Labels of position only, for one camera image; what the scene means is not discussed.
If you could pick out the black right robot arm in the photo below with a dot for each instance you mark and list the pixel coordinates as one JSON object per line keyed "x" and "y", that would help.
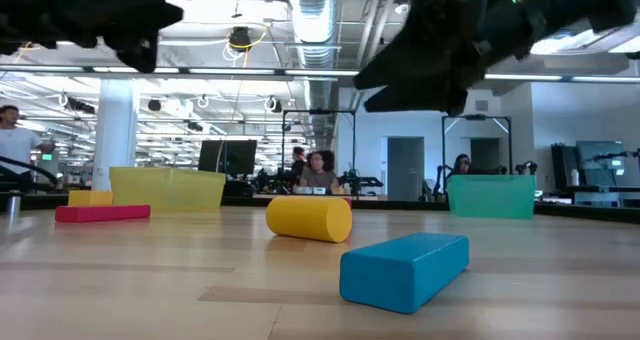
{"x": 595, "y": 0}

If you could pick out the long red block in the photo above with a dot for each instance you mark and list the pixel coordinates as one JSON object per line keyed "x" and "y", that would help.
{"x": 102, "y": 213}

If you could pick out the silver ceiling duct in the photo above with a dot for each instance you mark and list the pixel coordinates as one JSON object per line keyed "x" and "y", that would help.
{"x": 312, "y": 20}

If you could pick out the yellow cylinder block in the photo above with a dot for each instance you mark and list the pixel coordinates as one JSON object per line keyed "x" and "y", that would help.
{"x": 310, "y": 219}

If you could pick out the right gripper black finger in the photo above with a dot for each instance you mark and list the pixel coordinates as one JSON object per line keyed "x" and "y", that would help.
{"x": 425, "y": 101}
{"x": 425, "y": 60}

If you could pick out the white bottle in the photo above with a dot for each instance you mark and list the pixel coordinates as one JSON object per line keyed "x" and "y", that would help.
{"x": 575, "y": 178}

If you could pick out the grey wall vent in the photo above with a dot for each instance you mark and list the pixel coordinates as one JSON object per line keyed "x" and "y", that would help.
{"x": 481, "y": 105}

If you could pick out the short red block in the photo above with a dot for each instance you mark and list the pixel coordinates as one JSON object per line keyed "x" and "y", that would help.
{"x": 348, "y": 203}

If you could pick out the black metal rig frame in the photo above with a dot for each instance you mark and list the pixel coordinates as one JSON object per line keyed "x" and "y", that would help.
{"x": 443, "y": 145}

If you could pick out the black curved bar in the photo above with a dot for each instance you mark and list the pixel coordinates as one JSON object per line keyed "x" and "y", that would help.
{"x": 30, "y": 167}

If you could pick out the green translucent plastic bin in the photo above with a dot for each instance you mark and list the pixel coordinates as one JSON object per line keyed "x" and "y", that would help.
{"x": 492, "y": 196}

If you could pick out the small yellow cube block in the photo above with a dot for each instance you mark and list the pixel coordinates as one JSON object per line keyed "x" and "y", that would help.
{"x": 90, "y": 198}

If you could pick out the person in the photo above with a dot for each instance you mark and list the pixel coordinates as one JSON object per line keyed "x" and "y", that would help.
{"x": 319, "y": 175}
{"x": 17, "y": 145}
{"x": 461, "y": 166}
{"x": 298, "y": 156}

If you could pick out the black background robot arm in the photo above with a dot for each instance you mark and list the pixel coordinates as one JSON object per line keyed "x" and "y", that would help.
{"x": 367, "y": 182}

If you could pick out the white column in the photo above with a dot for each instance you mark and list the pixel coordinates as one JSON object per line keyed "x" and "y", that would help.
{"x": 115, "y": 140}

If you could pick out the black monitor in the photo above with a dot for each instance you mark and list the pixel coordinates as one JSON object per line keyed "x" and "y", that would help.
{"x": 227, "y": 156}

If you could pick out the yellow translucent plastic bin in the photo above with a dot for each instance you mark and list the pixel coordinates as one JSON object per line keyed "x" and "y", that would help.
{"x": 167, "y": 190}

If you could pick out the grey door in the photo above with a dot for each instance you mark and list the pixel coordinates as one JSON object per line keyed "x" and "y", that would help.
{"x": 405, "y": 167}
{"x": 485, "y": 152}

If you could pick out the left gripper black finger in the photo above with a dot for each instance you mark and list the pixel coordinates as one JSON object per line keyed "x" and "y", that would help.
{"x": 140, "y": 50}
{"x": 155, "y": 7}

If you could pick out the blue rectangular block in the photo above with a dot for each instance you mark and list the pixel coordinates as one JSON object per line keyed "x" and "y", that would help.
{"x": 400, "y": 275}

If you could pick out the black aluminium table frame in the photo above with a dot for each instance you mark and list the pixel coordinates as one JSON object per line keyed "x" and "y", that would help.
{"x": 400, "y": 205}

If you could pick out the black overhead camera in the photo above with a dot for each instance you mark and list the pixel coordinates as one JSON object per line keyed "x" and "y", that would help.
{"x": 240, "y": 39}

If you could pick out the dark computer monitor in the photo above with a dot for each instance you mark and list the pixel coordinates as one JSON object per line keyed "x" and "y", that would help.
{"x": 600, "y": 155}

